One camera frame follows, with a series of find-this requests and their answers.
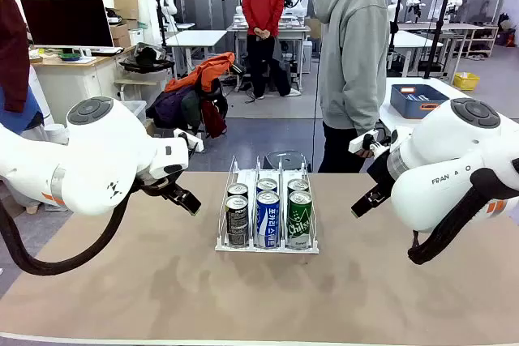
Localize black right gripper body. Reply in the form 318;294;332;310
366;130;402;201

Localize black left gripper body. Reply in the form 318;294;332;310
135;165;184;202

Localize blue plastic bin orange handles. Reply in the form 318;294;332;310
390;83;451;120

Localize person's right forearm grey sleeve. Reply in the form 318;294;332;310
342;78;381;139

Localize black Pepsi can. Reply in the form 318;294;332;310
225;194;250;248
226;182;249;199

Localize green Chilsung cider can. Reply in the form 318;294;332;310
287;178;311;195
286;190;313;250

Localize clear plastic storage box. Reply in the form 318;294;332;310
120;99;148;125

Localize dark clothes pile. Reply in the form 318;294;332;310
145;78;229;140

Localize blue Pocari Sweat can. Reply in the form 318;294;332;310
255;190;281;250
256;177;280;195

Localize dark round stool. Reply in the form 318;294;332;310
263;150;306;173

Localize white paper roll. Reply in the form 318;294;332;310
43;123;71;146

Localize large white table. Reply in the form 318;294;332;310
379;77;519;136

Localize black bag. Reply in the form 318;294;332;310
118;42;175;75

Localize yellow plastic crate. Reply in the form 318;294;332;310
453;72;481;92

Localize orange jacket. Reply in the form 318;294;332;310
164;52;237;94

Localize white desk wooden top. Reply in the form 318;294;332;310
30;46;135;126

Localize person in grey hoodie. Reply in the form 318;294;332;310
311;0;410;173

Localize black tripod stand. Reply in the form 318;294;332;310
423;0;453;79

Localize white background table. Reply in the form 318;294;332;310
165;29;228;76

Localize small brown cardboard box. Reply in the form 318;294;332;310
109;21;131;48

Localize low wooden shelf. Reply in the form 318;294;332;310
399;21;500;59

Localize grey background workbench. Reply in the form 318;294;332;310
226;23;312;92

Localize tall brown cardboard box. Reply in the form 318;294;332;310
112;0;139;21

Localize black computer monitor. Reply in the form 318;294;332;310
19;0;115;49

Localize person in maroon top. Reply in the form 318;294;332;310
0;0;45;136

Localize person in red hoodie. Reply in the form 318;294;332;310
242;0;303;100

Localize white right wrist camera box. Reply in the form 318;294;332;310
348;126;392;157

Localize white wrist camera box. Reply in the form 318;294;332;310
348;126;392;157
173;127;205;154

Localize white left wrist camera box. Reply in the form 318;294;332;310
173;127;205;154

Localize white wire can dispenser rack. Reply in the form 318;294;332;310
214;155;320;254

